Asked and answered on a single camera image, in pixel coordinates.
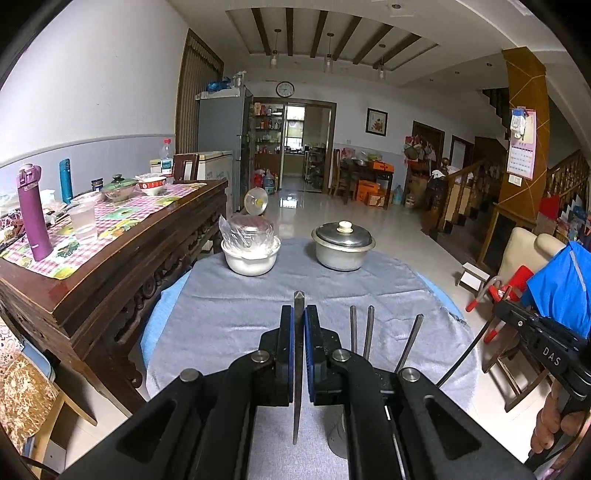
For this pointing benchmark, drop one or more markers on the white basin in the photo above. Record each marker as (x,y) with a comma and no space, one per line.
(251,263)

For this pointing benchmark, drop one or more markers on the teal thermos bottle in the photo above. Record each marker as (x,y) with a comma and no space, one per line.
(66,182)

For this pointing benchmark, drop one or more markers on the glass pendant lamp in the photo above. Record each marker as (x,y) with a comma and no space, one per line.
(328,62)
(381,71)
(274,57)

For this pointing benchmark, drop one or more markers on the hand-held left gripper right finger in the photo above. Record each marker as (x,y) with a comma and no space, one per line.
(311,360)

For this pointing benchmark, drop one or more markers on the metal pot with lid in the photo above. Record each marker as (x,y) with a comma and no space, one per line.
(344,251)

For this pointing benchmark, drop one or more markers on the metal chopstick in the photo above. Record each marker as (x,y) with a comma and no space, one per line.
(368,330)
(412,339)
(353,327)
(298,314)

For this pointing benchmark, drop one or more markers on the blue table cover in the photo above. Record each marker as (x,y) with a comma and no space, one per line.
(168,295)

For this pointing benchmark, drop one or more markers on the dark glass jar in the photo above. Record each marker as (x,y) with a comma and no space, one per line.
(97,185)

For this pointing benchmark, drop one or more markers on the red child chair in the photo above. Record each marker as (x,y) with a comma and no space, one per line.
(512,281)

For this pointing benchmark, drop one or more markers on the purple thermos bottle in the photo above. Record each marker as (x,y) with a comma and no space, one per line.
(36,217)

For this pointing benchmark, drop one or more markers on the beige armchair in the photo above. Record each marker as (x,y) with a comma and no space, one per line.
(521,254)

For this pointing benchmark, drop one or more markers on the grey tablecloth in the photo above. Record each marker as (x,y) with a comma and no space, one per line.
(231,314)

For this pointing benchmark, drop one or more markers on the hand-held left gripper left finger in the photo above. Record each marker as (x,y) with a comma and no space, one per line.
(286,360)

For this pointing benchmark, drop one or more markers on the carved wooden sideboard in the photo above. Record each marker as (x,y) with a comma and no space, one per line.
(115,286)

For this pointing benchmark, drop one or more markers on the white step stool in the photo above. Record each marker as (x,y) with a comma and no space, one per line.
(473,274)

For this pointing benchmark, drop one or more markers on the wooden side table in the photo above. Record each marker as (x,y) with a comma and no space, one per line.
(369,173)

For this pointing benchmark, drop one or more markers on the shelf with bottles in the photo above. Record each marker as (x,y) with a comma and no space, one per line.
(268,138)

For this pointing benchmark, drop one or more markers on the blue bag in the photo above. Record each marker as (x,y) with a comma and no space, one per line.
(218,85)

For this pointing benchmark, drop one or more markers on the chair with patterned cushion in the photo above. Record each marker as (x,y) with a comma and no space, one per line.
(27,397)

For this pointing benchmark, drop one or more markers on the brown door curtain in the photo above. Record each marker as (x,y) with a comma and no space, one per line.
(194,92)

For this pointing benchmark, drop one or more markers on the white chest freezer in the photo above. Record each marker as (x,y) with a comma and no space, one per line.
(217,170)

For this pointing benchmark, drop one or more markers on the clear water bottle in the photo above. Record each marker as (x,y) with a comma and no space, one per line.
(166,159)

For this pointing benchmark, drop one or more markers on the framed wall picture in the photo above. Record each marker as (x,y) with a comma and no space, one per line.
(376,121)

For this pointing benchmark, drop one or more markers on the glass bowl with lid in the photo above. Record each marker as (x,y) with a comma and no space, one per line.
(119,188)

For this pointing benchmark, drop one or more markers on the clear plastic cup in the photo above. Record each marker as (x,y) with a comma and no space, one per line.
(84,224)

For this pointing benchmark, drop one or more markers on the person's right hand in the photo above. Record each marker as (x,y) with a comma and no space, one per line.
(547,431)

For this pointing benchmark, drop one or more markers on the wooden stair railing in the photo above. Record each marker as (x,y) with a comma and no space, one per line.
(461,194)

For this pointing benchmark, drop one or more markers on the dark wooden chair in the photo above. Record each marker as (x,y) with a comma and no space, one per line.
(184,167)

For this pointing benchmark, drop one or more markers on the small floor fan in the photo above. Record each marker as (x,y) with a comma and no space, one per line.
(257,201)

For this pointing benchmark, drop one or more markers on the blue water jug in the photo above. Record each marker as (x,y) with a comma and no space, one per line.
(397,195)
(269,182)

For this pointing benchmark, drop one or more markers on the pink wall calendar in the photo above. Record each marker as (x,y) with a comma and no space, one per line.
(521,147)

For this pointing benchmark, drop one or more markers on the round wall clock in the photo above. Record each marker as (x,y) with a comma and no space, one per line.
(285,89)

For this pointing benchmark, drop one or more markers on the red and white bowl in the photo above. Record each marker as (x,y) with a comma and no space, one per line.
(152,186)

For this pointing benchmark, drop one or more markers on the checkered table runner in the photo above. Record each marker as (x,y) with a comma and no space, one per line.
(124,214)

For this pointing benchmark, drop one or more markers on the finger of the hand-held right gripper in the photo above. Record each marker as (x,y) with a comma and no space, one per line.
(510,311)

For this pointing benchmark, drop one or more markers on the grey refrigerator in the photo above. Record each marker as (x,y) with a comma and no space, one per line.
(221,124)

